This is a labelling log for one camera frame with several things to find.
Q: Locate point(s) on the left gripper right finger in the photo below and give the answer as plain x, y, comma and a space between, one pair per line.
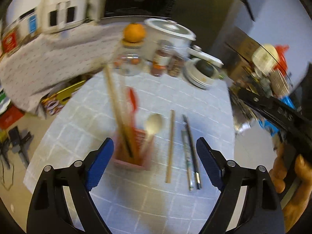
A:
212, 161

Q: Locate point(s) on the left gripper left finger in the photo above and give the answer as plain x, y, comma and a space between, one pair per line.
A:
96, 163

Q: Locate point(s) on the black chopstick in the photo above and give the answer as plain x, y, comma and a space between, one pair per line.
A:
193, 153

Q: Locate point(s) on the paper chopsticks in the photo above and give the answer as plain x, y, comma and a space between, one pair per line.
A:
188, 160

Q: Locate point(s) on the pink perforated utensil holder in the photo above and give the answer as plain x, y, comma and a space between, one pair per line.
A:
139, 162

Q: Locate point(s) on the wooden chopstick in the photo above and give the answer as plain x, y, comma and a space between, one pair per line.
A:
116, 110
171, 146

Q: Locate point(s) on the red plastic spoon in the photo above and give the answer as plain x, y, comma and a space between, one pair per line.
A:
133, 102

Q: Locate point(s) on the white ceramic spoon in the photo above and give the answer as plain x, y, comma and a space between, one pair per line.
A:
153, 125

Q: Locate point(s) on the right hand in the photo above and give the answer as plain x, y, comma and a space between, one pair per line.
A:
299, 201

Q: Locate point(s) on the yellow patterned box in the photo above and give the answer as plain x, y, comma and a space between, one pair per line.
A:
54, 103

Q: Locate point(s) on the stacked white plates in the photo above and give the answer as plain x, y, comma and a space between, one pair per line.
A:
195, 83

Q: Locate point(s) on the dark green squash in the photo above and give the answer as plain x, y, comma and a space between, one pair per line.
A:
205, 68

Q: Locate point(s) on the glass jar cork lid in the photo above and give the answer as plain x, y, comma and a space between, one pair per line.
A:
128, 58

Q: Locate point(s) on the red goji berry jar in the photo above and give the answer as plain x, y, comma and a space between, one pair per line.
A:
162, 57

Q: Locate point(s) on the dried fruit slices jar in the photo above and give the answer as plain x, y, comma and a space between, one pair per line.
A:
175, 65

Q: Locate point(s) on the floral cloth cover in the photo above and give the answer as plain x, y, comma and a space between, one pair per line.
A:
35, 68

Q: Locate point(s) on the grey refrigerator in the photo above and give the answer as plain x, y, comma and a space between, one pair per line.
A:
275, 22

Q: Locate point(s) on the orange tangerine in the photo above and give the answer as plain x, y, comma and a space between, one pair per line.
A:
134, 32

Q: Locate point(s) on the white electric cooking pot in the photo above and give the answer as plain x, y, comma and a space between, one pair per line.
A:
157, 30

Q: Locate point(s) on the red label glass jar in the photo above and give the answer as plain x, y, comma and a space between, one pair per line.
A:
10, 41

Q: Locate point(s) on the blue label glass jar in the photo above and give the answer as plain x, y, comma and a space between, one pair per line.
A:
28, 24

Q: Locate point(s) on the white air fryer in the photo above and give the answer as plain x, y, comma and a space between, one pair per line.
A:
60, 15

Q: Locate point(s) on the black wire rack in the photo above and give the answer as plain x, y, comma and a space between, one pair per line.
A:
263, 75

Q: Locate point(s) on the white pot handle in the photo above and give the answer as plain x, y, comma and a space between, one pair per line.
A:
197, 52

